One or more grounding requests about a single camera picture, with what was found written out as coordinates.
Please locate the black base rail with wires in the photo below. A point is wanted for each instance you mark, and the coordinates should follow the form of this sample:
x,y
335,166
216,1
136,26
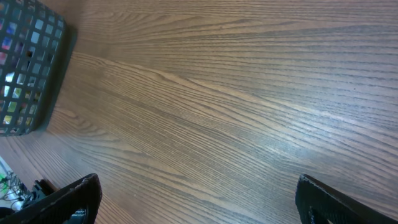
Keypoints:
x,y
15,195

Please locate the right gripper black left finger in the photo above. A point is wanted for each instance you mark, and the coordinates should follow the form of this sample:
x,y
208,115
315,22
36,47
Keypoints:
x,y
78,202

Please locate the dark grey plastic basket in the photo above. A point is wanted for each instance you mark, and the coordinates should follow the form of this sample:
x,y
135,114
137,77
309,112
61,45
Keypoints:
x,y
36,46

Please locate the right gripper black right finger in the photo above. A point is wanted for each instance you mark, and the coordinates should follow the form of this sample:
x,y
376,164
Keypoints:
x,y
317,202

